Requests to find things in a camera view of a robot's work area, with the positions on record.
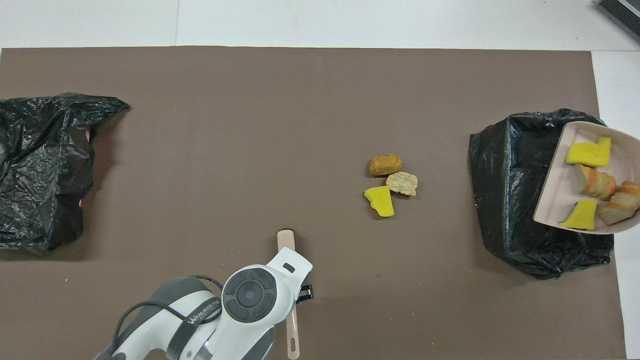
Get open black bag lined bin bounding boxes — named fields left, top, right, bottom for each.
left=468, top=108, right=615, bottom=280

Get pale beige rock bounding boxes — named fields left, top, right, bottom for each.
left=385, top=171, right=419, bottom=197

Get dark ribbed device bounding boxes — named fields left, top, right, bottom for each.
left=596, top=0, right=640, bottom=43

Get beige brush black bristles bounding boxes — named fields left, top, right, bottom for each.
left=277, top=229, right=301, bottom=360

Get notched yellow sponge piece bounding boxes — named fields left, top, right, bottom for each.
left=565, top=136, right=612, bottom=168

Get crumpled black trash bag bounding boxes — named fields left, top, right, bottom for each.
left=0, top=92, right=130, bottom=252

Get pink plastic bin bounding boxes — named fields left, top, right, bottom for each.
left=77, top=126, right=97, bottom=207

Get striped orange croissant piece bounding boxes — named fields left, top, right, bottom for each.
left=575, top=164, right=618, bottom=202

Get beige plastic dustpan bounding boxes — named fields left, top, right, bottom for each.
left=532, top=121, right=640, bottom=236

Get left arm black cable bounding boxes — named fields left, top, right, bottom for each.
left=107, top=274, right=223, bottom=360

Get wedge yellow sponge green back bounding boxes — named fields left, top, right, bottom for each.
left=559, top=198, right=599, bottom=231

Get brown table mat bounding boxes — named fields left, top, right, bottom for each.
left=0, top=46, right=627, bottom=360

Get thick yellow sponge chunk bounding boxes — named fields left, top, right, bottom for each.
left=364, top=186, right=395, bottom=218

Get brown bread roll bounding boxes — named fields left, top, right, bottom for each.
left=369, top=154, right=404, bottom=177

